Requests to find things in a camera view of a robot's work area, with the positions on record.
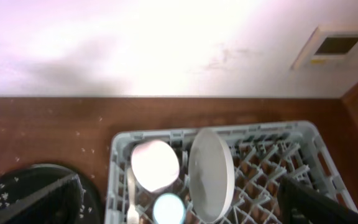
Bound light blue plastic cup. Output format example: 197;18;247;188
152;193;186;224

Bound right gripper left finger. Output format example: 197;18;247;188
0;174;83;224

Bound round black tray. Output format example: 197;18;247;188
0;164;104;224

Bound grey plate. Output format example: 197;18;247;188
188;128;235;223

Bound grey dishwasher rack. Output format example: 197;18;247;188
104;121;356;223

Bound pink bowl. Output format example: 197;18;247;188
131;140;180;193

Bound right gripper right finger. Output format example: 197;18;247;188
277;175;358;224

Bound white wall thermostat panel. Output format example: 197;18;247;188
291;24;358;70

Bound white plastic fork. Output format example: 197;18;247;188
127;167;140;224

